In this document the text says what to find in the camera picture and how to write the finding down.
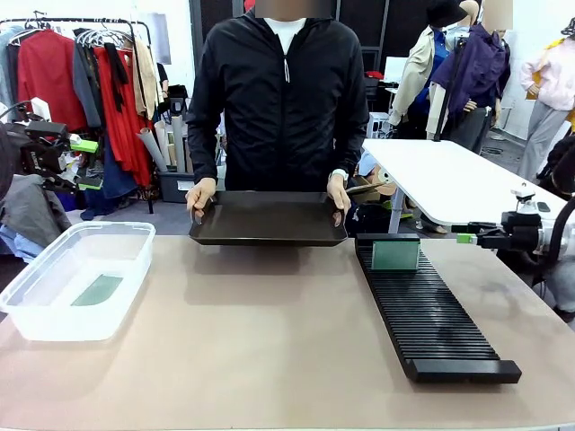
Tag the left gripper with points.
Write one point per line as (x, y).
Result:
(40, 155)

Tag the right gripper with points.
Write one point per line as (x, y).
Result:
(519, 233)

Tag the green PCB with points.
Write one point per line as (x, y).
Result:
(395, 255)
(96, 292)

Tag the black plastic tray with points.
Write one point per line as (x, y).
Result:
(269, 217)

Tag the person's left forearm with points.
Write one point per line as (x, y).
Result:
(352, 148)

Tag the person's right forearm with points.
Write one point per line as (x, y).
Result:
(202, 157)

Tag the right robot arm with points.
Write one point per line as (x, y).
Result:
(563, 161)

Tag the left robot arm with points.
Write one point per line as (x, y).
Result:
(5, 161)

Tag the person's right hand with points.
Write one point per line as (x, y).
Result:
(202, 190)

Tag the person's left hand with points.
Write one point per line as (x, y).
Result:
(339, 190)

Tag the dark blue garment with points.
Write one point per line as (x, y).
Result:
(114, 179)

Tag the red dress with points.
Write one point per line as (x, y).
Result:
(121, 134)

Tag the white table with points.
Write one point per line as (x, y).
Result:
(449, 179)

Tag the grey clothing pile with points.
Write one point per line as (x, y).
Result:
(31, 206)

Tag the small black device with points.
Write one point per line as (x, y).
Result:
(543, 207)

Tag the dark grey jacket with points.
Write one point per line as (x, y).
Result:
(85, 90)

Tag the cream paper roll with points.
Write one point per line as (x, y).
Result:
(162, 143)

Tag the grey storage bin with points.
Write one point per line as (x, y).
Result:
(173, 188)

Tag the black scarf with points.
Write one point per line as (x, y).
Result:
(116, 76)

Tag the tall grey paper roll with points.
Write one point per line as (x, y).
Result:
(178, 143)

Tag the black slotted PCB rack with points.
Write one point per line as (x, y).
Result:
(427, 314)

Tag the red coat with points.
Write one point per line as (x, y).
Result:
(45, 76)

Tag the clear plastic box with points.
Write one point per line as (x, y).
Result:
(135, 251)

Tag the beige garment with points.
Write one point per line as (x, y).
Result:
(144, 81)

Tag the seated person in jeans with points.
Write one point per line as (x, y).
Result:
(566, 287)

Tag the blue clothing pile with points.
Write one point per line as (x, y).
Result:
(18, 244)

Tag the light grey garment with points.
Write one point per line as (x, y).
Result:
(6, 67)

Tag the black clamp pole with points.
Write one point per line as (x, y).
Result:
(449, 90)

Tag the mannequin in purple jacket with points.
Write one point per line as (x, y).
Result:
(476, 67)

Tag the mannequin in beige coat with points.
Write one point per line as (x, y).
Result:
(418, 76)

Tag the mannequin in pink jacket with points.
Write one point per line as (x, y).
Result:
(554, 76)

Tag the person in black jacket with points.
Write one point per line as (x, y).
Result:
(278, 112)

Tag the black bucket hat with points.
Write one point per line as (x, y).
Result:
(444, 13)

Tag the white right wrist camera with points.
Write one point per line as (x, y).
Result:
(523, 197)

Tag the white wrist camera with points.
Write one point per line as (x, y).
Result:
(40, 108)
(523, 197)

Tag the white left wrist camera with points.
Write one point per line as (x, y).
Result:
(40, 108)

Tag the black metal clothes rail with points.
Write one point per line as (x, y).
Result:
(67, 20)

